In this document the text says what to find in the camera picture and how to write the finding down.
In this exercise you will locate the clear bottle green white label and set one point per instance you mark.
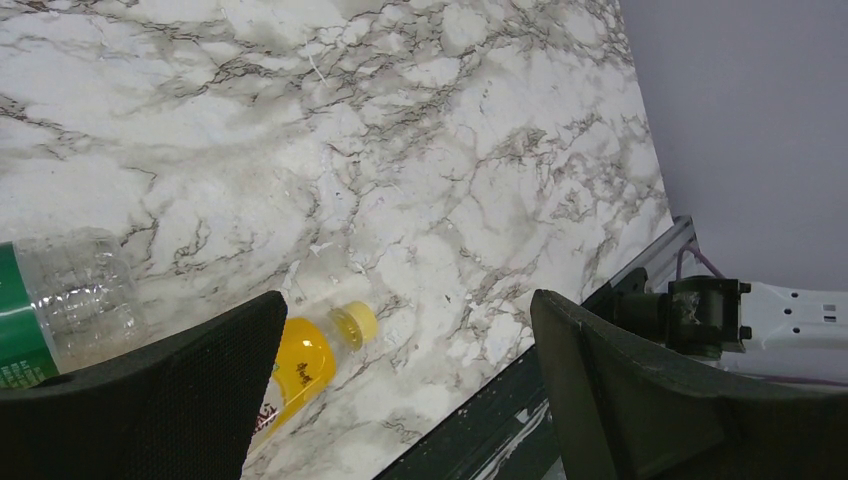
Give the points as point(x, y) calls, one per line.
point(68, 301)

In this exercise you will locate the yellow juice bottle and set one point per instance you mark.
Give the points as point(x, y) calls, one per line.
point(308, 357)

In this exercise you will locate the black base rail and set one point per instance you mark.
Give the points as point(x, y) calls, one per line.
point(504, 431)

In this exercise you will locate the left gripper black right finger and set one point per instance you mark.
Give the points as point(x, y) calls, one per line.
point(626, 408)

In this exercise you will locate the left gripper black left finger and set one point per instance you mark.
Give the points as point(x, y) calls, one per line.
point(184, 407)

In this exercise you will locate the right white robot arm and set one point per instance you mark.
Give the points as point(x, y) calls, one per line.
point(705, 316)

